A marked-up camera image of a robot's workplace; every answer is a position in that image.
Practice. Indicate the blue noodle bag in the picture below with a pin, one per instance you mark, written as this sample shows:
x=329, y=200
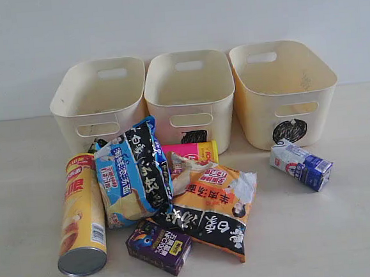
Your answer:
x=133, y=175

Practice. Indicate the orange noodle bag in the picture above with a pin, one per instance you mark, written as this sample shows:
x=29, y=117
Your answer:
x=211, y=203

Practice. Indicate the purple juice carton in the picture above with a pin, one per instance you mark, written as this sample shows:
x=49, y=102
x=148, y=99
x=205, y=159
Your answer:
x=165, y=249

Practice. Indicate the white blue milk carton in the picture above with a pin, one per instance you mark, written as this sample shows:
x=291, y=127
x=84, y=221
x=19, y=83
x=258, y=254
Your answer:
x=307, y=168

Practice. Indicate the yellow chips can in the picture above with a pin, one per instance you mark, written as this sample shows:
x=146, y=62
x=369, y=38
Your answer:
x=82, y=249

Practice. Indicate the pink chips can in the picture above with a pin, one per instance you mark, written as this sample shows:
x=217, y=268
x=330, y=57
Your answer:
x=204, y=151

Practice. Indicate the middle cream plastic bin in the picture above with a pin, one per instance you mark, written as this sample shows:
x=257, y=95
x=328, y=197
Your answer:
x=190, y=94

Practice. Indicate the cream plastic bin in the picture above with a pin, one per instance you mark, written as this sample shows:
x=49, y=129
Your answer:
x=99, y=99
x=283, y=90
x=190, y=94

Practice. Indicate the left cream plastic bin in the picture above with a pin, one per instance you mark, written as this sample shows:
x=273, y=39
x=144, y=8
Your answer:
x=99, y=99

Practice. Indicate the right cream plastic bin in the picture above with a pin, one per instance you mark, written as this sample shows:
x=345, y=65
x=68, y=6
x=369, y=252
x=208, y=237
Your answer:
x=283, y=90

